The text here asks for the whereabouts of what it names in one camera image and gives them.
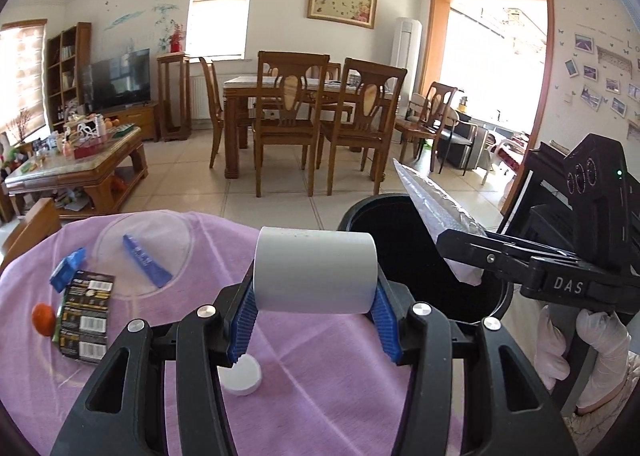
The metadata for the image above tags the white cup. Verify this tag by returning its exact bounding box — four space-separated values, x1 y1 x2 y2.
253 226 377 315

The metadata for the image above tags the black trash bin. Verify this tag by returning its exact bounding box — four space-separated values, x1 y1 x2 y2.
337 193 513 324

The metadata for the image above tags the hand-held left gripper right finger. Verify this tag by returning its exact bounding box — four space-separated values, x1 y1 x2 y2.
367 271 571 456

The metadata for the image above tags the blue tube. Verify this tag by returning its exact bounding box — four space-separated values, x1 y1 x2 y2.
122 233 173 288

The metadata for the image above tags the black armchair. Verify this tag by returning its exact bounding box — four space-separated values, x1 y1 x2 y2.
440 119 493 169

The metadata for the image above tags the wooden coffee table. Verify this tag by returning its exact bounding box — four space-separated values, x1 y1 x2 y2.
4 123 149 217

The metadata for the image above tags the black barcode packet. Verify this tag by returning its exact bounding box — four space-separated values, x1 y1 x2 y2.
52 270 117 362

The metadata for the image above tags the tall wooden plant stand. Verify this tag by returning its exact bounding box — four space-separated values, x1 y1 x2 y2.
156 52 192 142

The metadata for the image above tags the person's right hand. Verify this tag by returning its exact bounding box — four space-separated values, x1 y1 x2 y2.
534 306 633 414

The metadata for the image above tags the silver foil wrapper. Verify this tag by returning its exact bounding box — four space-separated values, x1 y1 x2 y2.
392 157 488 285

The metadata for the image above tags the group of wall photo frames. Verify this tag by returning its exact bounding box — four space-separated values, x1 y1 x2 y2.
565 34 640 137

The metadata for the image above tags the white wall radiator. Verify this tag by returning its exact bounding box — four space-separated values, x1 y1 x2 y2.
190 75 226 119

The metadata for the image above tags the wooden bookshelf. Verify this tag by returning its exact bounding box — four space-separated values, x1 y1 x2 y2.
46 22 93 127

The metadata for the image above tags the wooden television stand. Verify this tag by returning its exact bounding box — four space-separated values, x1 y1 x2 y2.
100 101 161 142

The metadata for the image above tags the wooden dining table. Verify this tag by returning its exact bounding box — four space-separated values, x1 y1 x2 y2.
222 75 401 179

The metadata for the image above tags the purple tablecloth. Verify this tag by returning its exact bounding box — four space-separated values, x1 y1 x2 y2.
0 210 501 456

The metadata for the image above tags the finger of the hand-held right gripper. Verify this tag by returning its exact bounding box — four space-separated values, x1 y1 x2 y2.
445 250 540 288
436 229 576 268

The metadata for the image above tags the person's right forearm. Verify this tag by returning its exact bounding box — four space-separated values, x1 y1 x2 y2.
570 353 640 456

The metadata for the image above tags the framed flower picture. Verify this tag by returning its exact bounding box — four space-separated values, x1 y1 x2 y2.
306 0 378 30

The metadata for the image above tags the small orange round object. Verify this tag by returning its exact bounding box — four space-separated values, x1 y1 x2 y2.
31 303 57 337

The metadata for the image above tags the clear plastic tray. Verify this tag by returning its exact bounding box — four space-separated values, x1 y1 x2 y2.
95 212 193 299

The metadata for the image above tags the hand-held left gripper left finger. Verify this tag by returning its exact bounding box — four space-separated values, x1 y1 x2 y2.
50 263 261 456

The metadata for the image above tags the white bottle cap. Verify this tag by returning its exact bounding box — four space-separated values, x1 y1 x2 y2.
217 355 263 396

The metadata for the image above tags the bare branch plant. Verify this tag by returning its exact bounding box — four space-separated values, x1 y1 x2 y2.
5 109 38 142

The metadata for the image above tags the wooden dining chair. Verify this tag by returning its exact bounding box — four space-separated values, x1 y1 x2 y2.
317 58 408 197
251 51 331 198
395 82 458 174
199 56 226 169
265 64 342 82

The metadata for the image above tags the blue small wrapper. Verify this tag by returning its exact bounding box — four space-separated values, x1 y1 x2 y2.
49 247 88 292

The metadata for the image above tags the striped window blind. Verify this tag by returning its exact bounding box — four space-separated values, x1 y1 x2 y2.
0 19 48 137

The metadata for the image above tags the white standing air conditioner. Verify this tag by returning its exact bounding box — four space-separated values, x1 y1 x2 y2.
387 17 423 87

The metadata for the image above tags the flat screen television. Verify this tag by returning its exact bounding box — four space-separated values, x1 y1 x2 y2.
82 48 152 112

